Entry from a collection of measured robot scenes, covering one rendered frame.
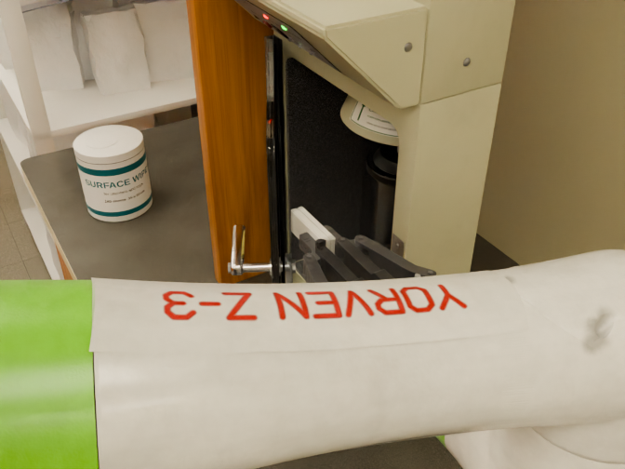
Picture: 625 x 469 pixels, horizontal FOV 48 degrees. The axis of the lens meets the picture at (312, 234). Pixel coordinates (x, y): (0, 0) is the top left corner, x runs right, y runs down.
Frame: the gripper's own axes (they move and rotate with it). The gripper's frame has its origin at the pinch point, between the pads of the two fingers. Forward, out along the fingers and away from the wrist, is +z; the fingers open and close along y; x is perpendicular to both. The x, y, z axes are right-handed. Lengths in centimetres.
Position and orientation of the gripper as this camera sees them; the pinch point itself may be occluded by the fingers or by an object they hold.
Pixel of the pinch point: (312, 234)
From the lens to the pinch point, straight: 74.7
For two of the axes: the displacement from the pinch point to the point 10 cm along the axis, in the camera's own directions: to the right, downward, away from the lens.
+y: -8.6, 2.9, -4.1
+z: -5.1, -5.0, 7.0
